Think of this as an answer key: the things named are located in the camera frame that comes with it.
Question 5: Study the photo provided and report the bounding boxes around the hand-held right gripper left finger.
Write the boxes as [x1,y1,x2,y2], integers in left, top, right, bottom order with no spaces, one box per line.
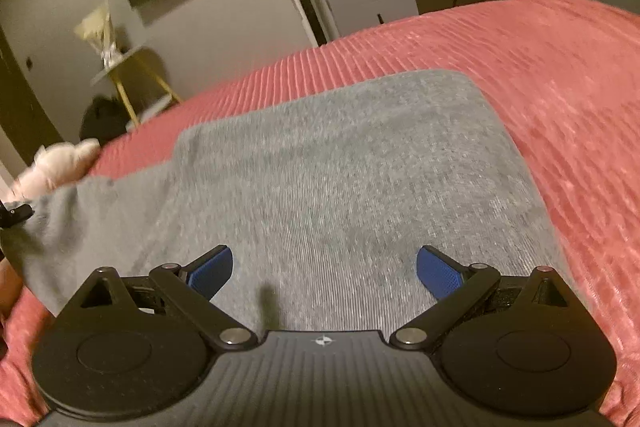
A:
[70,245,256,353]

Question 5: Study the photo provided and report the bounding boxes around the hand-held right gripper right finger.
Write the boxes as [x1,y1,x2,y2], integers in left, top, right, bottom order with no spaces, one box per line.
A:
[389,245,571,352]

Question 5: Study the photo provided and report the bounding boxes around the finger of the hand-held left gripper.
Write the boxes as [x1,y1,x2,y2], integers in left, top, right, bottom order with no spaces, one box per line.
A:
[0,201,34,231]

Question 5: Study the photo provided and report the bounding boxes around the grey pants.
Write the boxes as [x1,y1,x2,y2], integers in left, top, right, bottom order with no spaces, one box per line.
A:
[0,69,584,344]

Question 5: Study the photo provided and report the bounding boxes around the cream plush toy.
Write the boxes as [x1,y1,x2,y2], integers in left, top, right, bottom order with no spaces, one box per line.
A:
[9,139,102,204]

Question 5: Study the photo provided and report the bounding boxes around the black bag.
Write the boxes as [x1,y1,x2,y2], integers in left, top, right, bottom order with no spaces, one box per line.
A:
[80,95,137,142]

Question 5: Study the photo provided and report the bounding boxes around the yellow-legged round side table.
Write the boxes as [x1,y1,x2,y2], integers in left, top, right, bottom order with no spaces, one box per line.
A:
[90,47,182,128]

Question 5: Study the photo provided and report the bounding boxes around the pink ribbed blanket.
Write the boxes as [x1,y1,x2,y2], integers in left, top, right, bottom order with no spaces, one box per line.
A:
[0,0,640,427]

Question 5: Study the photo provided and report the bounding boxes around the wrapped flower bouquet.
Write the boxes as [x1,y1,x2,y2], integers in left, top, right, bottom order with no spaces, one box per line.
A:
[74,1,127,64]

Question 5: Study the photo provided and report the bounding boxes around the grey bedside cabinet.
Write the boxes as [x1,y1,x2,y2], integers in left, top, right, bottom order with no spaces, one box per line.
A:
[322,0,420,40]

